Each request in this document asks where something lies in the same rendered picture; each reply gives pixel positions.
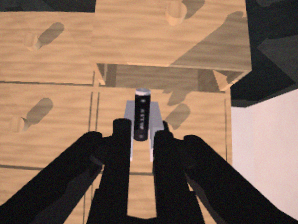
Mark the light wooden drawer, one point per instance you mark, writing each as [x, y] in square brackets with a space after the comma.
[60, 58]
[210, 44]
[141, 200]
[200, 116]
[11, 183]
[50, 121]

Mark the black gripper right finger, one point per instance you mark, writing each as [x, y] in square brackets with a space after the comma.
[225, 193]

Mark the tan wooden chest of drawers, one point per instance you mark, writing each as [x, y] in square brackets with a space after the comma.
[96, 89]

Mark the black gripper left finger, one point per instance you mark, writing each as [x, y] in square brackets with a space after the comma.
[51, 196]

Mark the black aa battery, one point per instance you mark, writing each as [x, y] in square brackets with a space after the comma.
[141, 118]

